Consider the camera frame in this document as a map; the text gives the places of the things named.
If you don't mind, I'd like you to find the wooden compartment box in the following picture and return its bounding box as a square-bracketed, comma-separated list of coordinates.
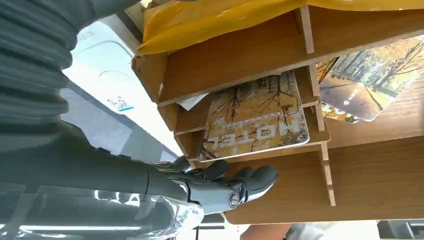
[131, 4, 424, 226]

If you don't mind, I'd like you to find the white card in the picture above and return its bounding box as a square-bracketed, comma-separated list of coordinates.
[176, 93, 209, 112]

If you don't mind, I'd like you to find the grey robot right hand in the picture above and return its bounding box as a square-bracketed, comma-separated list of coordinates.
[0, 120, 279, 240]

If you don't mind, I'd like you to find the person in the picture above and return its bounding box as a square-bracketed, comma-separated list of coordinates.
[285, 221, 379, 240]

